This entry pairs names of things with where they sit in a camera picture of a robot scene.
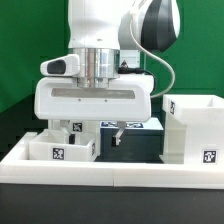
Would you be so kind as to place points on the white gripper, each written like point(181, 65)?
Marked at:
point(126, 99)

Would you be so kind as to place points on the white drawer box front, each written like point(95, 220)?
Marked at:
point(54, 145)

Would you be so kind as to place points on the white drawer box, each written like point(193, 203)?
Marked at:
point(54, 145)
point(80, 126)

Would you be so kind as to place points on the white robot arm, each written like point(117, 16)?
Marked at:
point(91, 83)

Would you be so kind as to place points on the white drawer box rear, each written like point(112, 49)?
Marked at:
point(80, 126)

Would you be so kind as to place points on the white drawer cabinet housing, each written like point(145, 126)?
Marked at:
point(194, 129)

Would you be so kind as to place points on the white marker sheet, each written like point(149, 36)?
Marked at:
point(152, 124)

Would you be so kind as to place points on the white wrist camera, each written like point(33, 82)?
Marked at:
point(67, 66)

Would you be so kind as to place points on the white perimeter fence frame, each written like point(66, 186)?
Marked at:
point(17, 168)

